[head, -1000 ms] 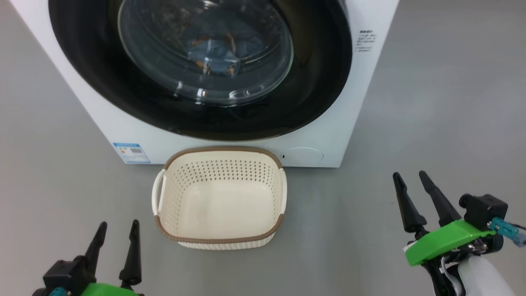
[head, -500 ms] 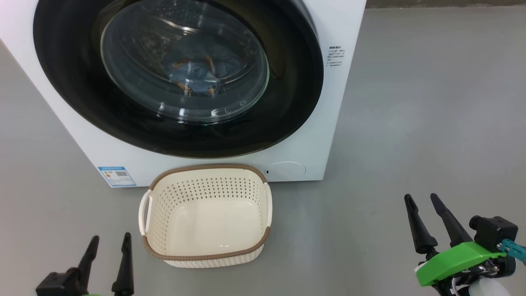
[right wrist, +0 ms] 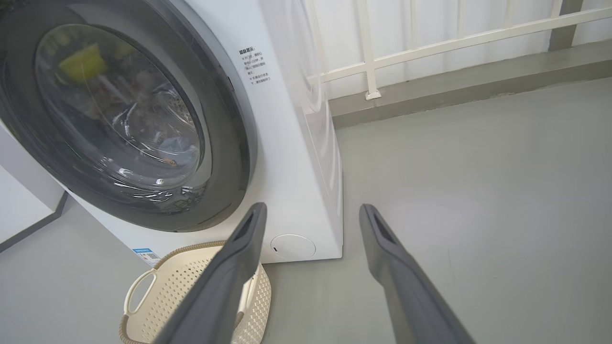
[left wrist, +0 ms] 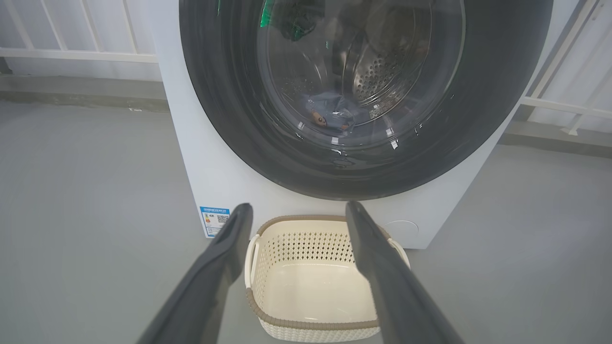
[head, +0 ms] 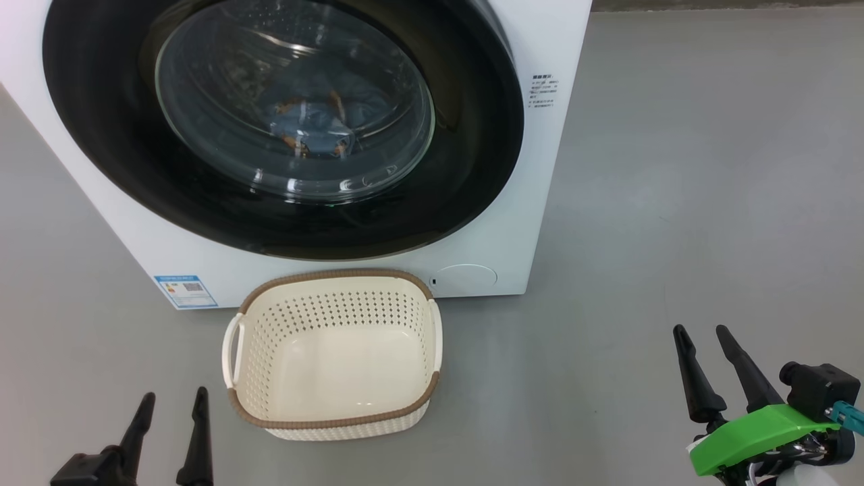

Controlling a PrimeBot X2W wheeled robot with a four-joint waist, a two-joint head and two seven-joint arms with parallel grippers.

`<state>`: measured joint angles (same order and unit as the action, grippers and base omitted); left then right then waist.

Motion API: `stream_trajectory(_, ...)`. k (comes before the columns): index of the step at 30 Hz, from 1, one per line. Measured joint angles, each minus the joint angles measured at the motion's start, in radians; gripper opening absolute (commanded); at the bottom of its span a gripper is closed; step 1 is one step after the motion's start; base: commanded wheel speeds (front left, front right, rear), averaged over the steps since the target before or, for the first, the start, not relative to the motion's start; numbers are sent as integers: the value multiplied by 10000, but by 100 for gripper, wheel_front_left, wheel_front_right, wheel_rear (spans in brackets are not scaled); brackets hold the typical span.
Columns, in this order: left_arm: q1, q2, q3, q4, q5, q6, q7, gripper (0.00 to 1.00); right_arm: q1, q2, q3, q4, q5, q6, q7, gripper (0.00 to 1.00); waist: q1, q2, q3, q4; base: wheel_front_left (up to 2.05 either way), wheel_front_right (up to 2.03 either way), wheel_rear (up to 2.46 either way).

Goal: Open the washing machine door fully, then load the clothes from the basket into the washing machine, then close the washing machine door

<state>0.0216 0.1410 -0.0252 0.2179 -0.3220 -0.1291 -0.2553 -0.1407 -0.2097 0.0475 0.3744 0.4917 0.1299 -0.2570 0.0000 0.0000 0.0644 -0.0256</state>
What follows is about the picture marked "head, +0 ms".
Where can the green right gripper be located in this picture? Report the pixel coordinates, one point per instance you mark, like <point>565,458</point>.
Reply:
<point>756,439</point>

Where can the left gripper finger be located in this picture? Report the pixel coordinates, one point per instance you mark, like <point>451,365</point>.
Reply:
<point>137,439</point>
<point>199,452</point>

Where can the white front-load washing machine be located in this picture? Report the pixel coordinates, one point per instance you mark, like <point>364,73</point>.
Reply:
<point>526,202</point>

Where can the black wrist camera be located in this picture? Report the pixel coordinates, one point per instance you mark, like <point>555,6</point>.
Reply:
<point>820,391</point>
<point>88,469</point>

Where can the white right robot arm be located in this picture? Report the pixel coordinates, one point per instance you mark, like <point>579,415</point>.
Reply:
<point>798,476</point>

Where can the round white filter cover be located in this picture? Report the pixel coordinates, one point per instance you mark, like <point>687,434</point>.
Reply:
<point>464,279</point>

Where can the dark round glass washer door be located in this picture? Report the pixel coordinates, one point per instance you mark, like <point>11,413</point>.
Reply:
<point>101,135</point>

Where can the blue cartoon garment white lining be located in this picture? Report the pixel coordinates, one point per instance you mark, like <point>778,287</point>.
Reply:
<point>314,131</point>

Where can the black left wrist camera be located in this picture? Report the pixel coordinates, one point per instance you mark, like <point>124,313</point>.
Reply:
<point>88,469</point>

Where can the blue energy label sticker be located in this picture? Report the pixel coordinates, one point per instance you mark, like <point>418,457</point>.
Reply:
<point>185,291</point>

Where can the cream perforated laundry basket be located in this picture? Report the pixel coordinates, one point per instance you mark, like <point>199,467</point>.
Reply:
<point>337,364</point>

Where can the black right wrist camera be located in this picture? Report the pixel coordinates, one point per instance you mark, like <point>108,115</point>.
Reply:
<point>820,391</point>

